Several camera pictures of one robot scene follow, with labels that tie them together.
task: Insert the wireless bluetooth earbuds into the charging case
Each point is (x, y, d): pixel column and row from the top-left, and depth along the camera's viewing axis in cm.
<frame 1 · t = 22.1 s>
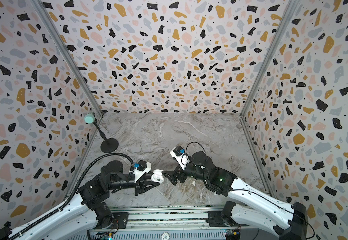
left hand: (159, 178, 64), fingers open
right hand: (168, 163, 66), fingers open
mint green microphone on stand: (108, 145, 103), point 2 cm above the table
white earbud right: (193, 183, 87), point 2 cm above the table

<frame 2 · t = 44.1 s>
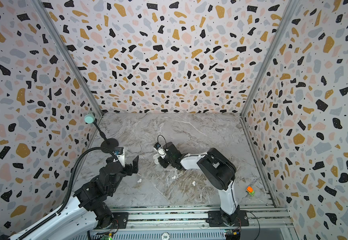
left hand: (130, 154, 74), fingers open
right hand: (158, 154, 93), fingers closed
orange green connector: (250, 191, 83), point 3 cm above the table
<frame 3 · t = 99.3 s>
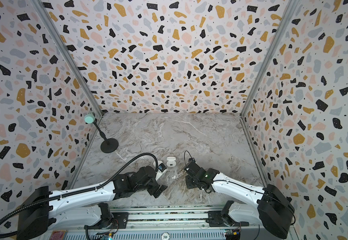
left hand: (163, 179, 78), fingers open
right hand: (187, 179, 82), fingers open
white charging case: (171, 162, 96), on the table
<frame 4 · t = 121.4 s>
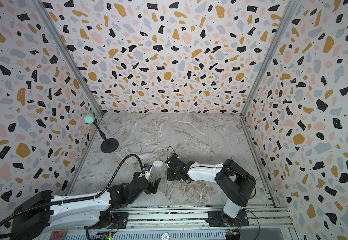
left hand: (156, 175, 81), fingers open
right hand: (167, 173, 87), fingers closed
white earbud charging case: (158, 163, 94), point 2 cm above the table
